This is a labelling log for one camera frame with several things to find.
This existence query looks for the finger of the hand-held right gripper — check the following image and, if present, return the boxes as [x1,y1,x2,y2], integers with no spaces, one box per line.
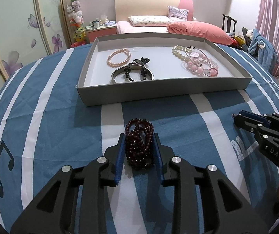
[238,110,279,142]
[232,113,264,134]

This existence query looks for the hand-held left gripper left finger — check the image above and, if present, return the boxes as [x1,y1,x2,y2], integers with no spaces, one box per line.
[10,133,126,234]

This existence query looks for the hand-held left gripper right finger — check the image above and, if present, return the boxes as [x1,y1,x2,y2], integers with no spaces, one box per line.
[153,132,269,234]

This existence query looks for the dark red bead bracelet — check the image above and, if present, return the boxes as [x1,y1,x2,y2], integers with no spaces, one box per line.
[124,118,154,168]

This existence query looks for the thin silver bangle with pearls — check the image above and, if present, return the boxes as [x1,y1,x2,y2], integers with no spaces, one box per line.
[184,46,215,70]

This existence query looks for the white cardboard box tray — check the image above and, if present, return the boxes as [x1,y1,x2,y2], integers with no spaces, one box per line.
[77,35,252,107]

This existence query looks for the pink crystal bead bracelet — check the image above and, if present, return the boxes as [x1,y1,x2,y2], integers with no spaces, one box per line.
[184,50,219,78]

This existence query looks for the black bead bracelet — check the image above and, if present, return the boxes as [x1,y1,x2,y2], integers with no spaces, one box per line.
[124,57,152,82]

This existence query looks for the silver cuff bangle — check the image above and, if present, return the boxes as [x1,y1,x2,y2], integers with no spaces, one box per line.
[111,66,155,84]

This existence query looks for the blue garment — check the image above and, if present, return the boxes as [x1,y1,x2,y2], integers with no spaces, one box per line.
[248,29,279,72]

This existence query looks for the red and yellow toy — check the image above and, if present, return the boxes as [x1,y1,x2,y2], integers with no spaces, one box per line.
[231,35,246,47]

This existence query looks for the dark wooden chair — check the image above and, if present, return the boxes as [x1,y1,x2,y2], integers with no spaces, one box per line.
[222,14,238,33]

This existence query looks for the pink pillow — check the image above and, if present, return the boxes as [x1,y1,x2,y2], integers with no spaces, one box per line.
[167,21,234,45]

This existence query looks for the pink nightstand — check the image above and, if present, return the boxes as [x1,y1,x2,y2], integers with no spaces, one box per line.
[84,24,118,44]

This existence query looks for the purple patterned pillow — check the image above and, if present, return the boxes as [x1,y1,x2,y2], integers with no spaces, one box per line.
[167,6,189,20]

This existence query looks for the pink bed sheet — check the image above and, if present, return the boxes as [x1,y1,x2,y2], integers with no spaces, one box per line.
[116,21,169,35]

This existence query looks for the white floral pillow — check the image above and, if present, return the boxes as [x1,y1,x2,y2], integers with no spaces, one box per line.
[128,15,171,27]

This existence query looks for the column of plush toys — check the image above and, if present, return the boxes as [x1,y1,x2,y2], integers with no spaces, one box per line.
[66,0,86,45]

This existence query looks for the cream and pink headboard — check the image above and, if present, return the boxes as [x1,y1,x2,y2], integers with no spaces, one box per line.
[114,0,194,21]

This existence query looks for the floral sliding wardrobe doors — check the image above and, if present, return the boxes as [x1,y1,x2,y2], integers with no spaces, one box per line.
[0,0,73,117]

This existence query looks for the pink pearl bracelet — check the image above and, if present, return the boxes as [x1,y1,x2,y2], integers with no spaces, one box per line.
[107,49,131,67]

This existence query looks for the white pearl bracelet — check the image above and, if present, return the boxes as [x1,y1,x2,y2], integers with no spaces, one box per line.
[172,45,193,62]

